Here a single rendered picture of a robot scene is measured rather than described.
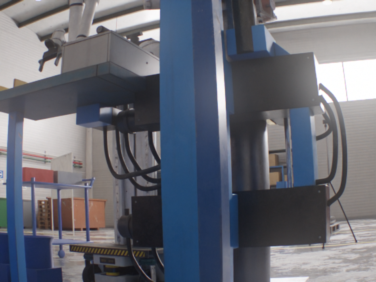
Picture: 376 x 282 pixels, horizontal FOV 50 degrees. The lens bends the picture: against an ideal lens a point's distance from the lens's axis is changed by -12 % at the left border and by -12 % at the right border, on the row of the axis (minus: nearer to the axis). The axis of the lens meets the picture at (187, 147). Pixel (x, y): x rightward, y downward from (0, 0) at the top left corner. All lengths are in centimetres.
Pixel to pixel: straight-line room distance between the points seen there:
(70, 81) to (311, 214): 98
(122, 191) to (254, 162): 152
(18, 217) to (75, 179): 292
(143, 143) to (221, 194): 214
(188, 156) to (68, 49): 66
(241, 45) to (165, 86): 31
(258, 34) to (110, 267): 182
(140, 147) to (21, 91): 146
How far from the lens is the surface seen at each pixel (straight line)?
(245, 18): 160
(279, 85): 156
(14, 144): 207
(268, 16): 220
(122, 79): 161
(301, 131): 151
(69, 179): 485
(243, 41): 156
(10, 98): 189
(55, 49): 286
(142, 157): 302
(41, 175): 458
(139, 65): 174
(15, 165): 206
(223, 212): 92
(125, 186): 315
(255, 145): 179
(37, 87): 177
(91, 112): 195
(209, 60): 97
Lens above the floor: 53
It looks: 9 degrees up
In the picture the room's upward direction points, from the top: 2 degrees counter-clockwise
